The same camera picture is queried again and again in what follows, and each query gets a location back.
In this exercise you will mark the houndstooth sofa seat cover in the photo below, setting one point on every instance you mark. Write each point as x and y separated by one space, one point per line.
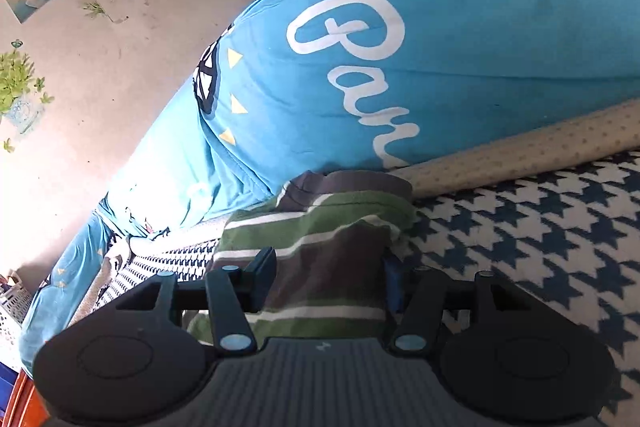
525 232

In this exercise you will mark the brown wooden cabinet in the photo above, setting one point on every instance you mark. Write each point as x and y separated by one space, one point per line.
20 402

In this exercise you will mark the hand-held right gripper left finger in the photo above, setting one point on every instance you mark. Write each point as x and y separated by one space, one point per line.
262 279

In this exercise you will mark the blue back cushion, star print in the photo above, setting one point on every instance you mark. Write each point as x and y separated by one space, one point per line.
170 167

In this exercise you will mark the blue back cushion, script print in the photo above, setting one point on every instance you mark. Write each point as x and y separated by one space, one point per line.
475 32

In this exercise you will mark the green plant wall sticker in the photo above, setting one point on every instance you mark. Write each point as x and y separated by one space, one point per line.
17 82

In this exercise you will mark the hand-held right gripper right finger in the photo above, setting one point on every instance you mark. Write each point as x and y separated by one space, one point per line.
393 287

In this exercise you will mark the white perforated laundry basket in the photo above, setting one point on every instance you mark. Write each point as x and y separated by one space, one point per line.
12 307

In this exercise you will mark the green brown striped shirt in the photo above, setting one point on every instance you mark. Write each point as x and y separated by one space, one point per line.
325 247

